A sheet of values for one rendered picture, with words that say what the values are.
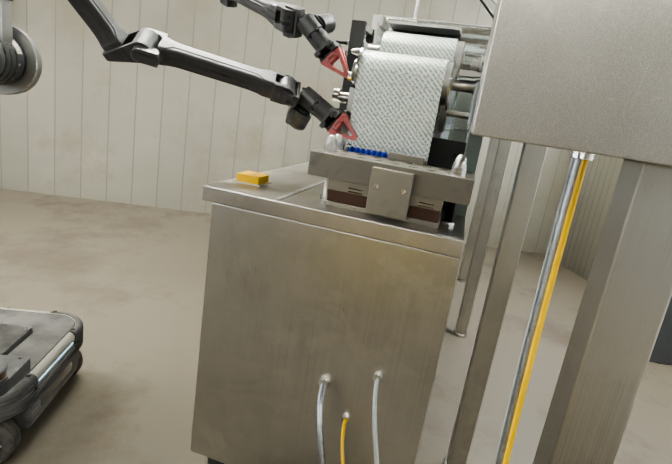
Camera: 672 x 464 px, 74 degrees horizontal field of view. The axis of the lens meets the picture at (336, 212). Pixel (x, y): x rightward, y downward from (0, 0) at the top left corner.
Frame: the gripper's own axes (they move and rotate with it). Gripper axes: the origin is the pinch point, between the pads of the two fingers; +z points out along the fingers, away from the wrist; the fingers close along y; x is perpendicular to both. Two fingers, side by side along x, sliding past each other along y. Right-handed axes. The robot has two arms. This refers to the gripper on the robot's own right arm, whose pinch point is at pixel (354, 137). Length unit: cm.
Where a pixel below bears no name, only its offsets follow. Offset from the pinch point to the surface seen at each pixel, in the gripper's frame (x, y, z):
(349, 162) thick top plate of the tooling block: -1.9, 19.9, 6.4
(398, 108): 14.0, 0.2, 4.8
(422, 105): 18.6, 0.3, 9.4
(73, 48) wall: -129, -190, -267
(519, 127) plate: 25, 84, 26
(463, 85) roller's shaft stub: 29.2, -4.5, 14.1
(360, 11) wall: 38, -276, -112
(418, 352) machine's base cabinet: -25, 26, 49
